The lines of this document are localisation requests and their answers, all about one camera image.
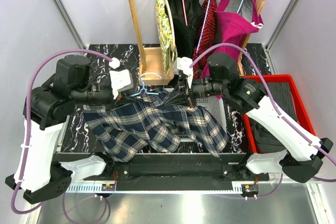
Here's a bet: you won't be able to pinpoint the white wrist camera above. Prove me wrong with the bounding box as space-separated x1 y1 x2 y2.
173 57 193 87
109 57 133 92

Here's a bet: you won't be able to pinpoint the red plastic crate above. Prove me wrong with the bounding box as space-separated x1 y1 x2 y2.
243 74 315 153

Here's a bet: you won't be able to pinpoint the red polka dot skirt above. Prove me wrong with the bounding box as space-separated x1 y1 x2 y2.
193 0 218 63

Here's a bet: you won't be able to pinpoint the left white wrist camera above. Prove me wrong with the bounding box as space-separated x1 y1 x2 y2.
109 57 133 92

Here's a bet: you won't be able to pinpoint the wooden clothes rack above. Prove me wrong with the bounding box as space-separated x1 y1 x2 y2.
128 0 266 86

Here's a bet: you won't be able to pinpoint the black skirt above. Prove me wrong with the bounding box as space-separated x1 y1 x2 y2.
168 0 203 58

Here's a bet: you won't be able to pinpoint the lemon print skirt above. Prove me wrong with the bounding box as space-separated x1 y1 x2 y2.
155 0 177 74

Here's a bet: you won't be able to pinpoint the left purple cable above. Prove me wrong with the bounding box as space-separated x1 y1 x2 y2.
10 48 115 215

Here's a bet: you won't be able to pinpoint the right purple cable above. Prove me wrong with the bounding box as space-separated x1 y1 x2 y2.
189 42 336 183

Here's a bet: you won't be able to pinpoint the light blue wire hanger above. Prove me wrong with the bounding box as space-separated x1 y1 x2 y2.
130 72 163 98

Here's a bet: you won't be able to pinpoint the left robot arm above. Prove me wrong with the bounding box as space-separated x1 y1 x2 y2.
5 55 121 205

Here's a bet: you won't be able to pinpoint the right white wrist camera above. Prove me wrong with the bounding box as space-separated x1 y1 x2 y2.
173 57 193 87

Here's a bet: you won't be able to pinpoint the dark striped clothes in crate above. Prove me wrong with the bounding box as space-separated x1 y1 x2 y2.
250 81 299 154

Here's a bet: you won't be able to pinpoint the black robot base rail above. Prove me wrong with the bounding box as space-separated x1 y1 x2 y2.
55 152 271 192

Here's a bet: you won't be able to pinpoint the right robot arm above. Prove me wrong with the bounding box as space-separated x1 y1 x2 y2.
173 53 333 183

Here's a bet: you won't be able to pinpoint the navy plaid skirt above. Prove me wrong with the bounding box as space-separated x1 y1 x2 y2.
83 89 228 162

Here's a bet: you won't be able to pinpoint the purple cable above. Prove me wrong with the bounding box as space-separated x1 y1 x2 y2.
10 48 115 215
189 42 336 183

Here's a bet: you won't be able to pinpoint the white perforated plastic basket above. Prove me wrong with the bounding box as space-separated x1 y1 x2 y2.
174 97 228 145

